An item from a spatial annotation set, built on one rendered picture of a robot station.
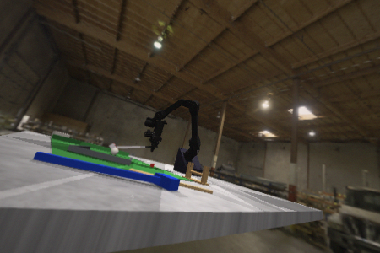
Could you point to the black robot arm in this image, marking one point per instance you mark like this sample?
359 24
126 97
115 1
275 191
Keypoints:
194 141

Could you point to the green putting mat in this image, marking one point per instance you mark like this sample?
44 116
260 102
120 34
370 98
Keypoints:
60 148

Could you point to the white golf ball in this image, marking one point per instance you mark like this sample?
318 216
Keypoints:
114 151

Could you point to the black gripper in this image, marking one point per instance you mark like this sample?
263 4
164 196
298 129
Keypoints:
155 139

